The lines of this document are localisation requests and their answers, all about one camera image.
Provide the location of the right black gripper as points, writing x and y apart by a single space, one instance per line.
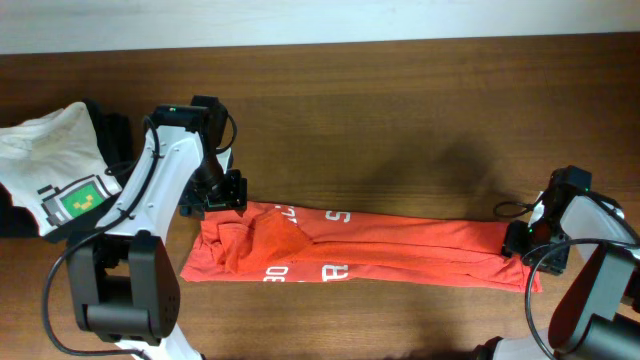
542 258

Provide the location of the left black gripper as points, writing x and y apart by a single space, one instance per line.
215 202

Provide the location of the orange printed t-shirt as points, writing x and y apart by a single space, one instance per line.
283 243

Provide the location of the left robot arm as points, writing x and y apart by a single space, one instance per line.
123 287

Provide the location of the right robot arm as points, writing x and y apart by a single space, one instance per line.
586 323

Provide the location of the black folded garment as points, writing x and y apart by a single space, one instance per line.
115 144

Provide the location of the white folded pixel-print t-shirt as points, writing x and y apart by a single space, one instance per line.
53 168

